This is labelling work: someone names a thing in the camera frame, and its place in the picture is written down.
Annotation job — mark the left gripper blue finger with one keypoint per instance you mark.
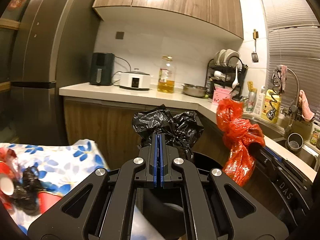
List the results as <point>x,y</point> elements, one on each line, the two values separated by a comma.
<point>156,162</point>
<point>162,155</point>

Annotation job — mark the red paper cup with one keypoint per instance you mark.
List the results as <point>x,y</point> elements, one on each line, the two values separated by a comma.
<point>47,200</point>

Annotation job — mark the small black plastic bag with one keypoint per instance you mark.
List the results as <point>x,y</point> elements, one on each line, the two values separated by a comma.
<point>25,195</point>

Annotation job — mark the red white printed plastic bag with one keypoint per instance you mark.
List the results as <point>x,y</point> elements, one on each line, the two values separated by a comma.
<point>7,156</point>

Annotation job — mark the black trash bin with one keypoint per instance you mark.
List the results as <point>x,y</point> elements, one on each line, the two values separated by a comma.
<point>164,208</point>

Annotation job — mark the steel kitchen faucet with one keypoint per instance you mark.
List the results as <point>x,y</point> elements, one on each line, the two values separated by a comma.
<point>278,81</point>

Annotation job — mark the steel sink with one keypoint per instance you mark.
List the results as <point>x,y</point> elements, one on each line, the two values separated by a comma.
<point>306,154</point>

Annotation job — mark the steel cup in sink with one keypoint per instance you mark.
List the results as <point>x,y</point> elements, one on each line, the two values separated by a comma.
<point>294,143</point>

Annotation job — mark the cooking oil bottle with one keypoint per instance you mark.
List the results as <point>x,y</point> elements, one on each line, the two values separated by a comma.
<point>166,77</point>

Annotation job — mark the steel mixing bowl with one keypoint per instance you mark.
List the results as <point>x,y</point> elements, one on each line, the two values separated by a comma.
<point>194,91</point>

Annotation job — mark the white rice cooker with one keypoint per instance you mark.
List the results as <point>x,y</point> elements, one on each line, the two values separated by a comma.
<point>135,80</point>

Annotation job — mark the pink utensil basket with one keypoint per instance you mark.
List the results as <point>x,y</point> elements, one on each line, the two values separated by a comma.
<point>221,93</point>

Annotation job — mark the yellow detergent bottle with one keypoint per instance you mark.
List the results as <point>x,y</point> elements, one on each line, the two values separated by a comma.
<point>272,104</point>

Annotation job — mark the white spray bottle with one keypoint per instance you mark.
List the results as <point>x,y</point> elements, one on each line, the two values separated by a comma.
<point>260,100</point>

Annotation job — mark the floral blue white tablecloth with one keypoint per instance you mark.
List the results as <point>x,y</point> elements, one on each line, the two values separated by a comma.
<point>61,169</point>

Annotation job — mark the white ladle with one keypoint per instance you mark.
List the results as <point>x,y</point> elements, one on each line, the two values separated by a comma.
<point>236,81</point>

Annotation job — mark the black dish rack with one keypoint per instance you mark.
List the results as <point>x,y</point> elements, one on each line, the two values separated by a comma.
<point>223,74</point>

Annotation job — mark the black air fryer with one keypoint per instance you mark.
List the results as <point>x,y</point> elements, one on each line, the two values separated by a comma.
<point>101,69</point>

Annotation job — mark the green beer can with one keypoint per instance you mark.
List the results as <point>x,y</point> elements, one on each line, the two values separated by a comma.
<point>251,101</point>

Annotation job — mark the hanging spatula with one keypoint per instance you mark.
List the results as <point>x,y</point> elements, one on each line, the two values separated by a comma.
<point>255,57</point>

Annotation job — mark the wooden upper cabinet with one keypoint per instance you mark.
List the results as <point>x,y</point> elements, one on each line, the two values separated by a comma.
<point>170,2</point>

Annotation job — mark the dark grey refrigerator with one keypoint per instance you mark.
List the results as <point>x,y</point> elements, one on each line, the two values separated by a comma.
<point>45,45</point>

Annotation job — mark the window blinds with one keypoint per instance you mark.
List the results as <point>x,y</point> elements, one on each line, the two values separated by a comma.
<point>293,39</point>

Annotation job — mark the dark wall socket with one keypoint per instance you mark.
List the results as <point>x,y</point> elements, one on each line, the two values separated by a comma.
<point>119,35</point>

